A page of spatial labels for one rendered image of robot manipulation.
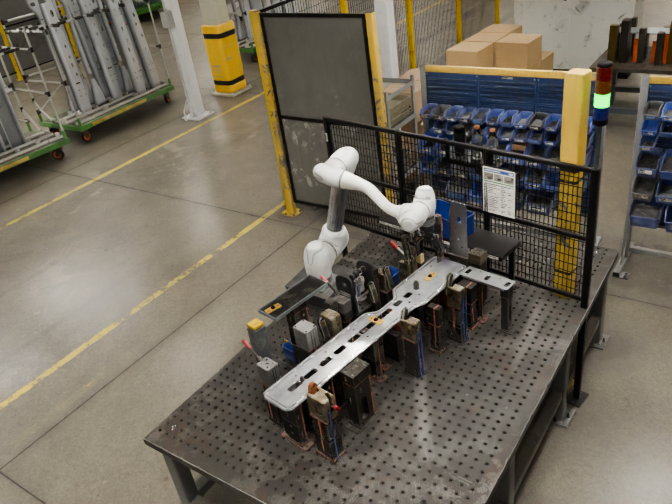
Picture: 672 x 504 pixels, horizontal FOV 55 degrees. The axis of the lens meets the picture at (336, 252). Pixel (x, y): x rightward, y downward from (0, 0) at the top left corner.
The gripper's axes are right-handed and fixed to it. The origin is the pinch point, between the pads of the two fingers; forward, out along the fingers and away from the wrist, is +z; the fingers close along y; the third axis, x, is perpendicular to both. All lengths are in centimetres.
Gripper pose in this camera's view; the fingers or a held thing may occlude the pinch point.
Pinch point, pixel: (428, 256)
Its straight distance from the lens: 350.6
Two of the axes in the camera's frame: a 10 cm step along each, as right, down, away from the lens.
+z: 1.3, 8.5, 5.2
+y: 7.3, 2.7, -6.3
